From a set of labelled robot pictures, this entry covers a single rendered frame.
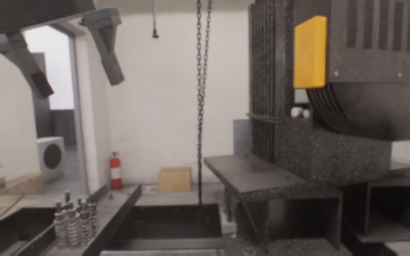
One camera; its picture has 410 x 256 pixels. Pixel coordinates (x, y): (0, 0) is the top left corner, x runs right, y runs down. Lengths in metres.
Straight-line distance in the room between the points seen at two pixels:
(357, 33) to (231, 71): 2.52
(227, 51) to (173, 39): 0.77
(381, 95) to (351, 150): 0.22
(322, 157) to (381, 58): 0.31
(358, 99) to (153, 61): 2.79
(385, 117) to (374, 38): 0.21
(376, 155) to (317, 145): 0.26
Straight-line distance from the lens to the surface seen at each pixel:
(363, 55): 0.66
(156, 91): 3.10
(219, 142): 3.08
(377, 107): 0.70
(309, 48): 0.59
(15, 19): 0.40
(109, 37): 0.35
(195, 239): 1.29
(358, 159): 0.88
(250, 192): 0.65
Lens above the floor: 1.15
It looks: 6 degrees down
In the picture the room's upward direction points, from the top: 2 degrees counter-clockwise
